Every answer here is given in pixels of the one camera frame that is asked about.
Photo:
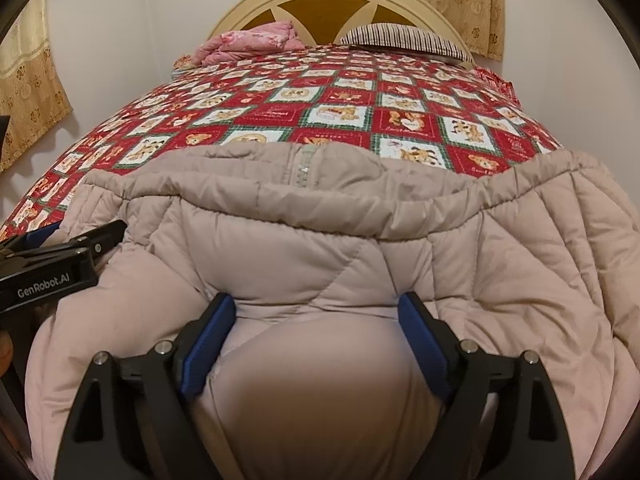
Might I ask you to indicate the pink folded blanket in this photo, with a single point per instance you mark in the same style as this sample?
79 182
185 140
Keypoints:
238 45

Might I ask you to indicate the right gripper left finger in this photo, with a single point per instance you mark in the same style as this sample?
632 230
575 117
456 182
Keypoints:
117 398

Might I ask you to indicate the yellow curtain on left wall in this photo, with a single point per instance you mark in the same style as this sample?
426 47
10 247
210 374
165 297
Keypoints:
32 95

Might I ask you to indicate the beige puffer down jacket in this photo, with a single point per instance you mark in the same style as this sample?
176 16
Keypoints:
315 246

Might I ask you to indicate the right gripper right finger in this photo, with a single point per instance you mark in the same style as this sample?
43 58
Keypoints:
500 417

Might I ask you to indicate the striped pillow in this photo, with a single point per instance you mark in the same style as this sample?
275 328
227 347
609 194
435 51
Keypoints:
404 38

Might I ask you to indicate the cream wooden headboard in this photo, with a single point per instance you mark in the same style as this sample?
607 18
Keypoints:
327 21

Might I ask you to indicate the red teddy bear quilt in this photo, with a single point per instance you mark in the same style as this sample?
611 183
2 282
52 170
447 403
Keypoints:
406 107

